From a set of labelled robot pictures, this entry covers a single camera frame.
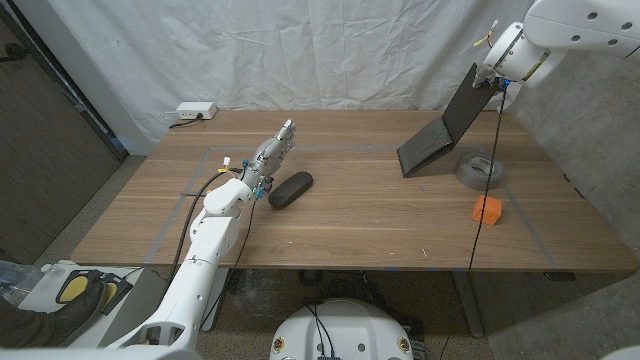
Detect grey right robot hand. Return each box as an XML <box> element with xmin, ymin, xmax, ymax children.
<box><xmin>472</xmin><ymin>62</ymin><xmax>511</xmax><ymax>94</ymax></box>

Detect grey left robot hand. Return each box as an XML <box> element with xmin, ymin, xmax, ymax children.
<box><xmin>242</xmin><ymin>118</ymin><xmax>297</xmax><ymax>189</ymax></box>

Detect black laptop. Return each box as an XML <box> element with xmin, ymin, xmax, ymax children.
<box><xmin>397</xmin><ymin>63</ymin><xmax>501</xmax><ymax>179</ymax></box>

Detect black glasses case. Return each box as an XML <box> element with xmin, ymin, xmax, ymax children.
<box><xmin>267</xmin><ymin>171</ymin><xmax>315</xmax><ymax>211</ymax></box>

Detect short grey tape strip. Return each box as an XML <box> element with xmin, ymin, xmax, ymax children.
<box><xmin>502</xmin><ymin>187</ymin><xmax>560</xmax><ymax>270</ymax></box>
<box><xmin>143</xmin><ymin>148</ymin><xmax>214</xmax><ymax>265</ymax></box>

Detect white power outlet box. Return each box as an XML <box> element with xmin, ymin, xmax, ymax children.
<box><xmin>176</xmin><ymin>101</ymin><xmax>219</xmax><ymax>121</ymax></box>

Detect white backdrop cloth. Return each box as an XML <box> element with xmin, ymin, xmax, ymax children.
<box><xmin>47</xmin><ymin>0</ymin><xmax>560</xmax><ymax>154</ymax></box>

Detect orange cube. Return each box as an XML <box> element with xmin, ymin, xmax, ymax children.
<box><xmin>471</xmin><ymin>194</ymin><xmax>503</xmax><ymax>227</ymax></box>

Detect grey table leg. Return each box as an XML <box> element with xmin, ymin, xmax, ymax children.
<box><xmin>451</xmin><ymin>271</ymin><xmax>485</xmax><ymax>339</ymax></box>
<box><xmin>201</xmin><ymin>268</ymin><xmax>231</xmax><ymax>333</ymax></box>

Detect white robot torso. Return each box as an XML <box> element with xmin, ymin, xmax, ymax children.
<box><xmin>268</xmin><ymin>298</ymin><xmax>415</xmax><ymax>360</ymax></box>

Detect yellow black foot pedal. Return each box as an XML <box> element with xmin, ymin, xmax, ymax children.
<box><xmin>54</xmin><ymin>268</ymin><xmax>106</xmax><ymax>305</ymax></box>
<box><xmin>97</xmin><ymin>279</ymin><xmax>135</xmax><ymax>316</ymax></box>

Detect dark grey door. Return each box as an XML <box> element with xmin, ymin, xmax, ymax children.
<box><xmin>0</xmin><ymin>4</ymin><xmax>126</xmax><ymax>266</ymax></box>

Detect dark shoe of person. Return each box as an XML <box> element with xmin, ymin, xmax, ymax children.
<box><xmin>0</xmin><ymin>280</ymin><xmax>107</xmax><ymax>350</ymax></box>

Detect clear plastic bag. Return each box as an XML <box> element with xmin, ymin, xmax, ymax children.
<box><xmin>0</xmin><ymin>259</ymin><xmax>66</xmax><ymax>307</ymax></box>

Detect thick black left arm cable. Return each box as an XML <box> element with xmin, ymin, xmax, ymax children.
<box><xmin>162</xmin><ymin>167</ymin><xmax>244</xmax><ymax>301</ymax></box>

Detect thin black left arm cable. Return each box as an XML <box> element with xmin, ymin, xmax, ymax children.
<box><xmin>199</xmin><ymin>195</ymin><xmax>260</xmax><ymax>334</ymax></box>

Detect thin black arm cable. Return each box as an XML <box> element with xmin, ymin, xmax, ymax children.
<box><xmin>439</xmin><ymin>84</ymin><xmax>507</xmax><ymax>360</ymax></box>
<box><xmin>199</xmin><ymin>195</ymin><xmax>260</xmax><ymax>334</ymax></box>

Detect black power outlet cable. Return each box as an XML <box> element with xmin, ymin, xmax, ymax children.
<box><xmin>168</xmin><ymin>113</ymin><xmax>204</xmax><ymax>130</ymax></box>

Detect grey duct tape roll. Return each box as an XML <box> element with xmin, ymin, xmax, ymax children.
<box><xmin>453</xmin><ymin>151</ymin><xmax>506</xmax><ymax>192</ymax></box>

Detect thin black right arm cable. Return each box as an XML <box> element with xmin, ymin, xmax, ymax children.
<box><xmin>439</xmin><ymin>84</ymin><xmax>507</xmax><ymax>360</ymax></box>

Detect black blue torso cables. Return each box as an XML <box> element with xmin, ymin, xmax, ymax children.
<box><xmin>304</xmin><ymin>303</ymin><xmax>337</xmax><ymax>360</ymax></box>

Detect black door handle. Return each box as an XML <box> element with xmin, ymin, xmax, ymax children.
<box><xmin>0</xmin><ymin>42</ymin><xmax>30</xmax><ymax>64</ymax></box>

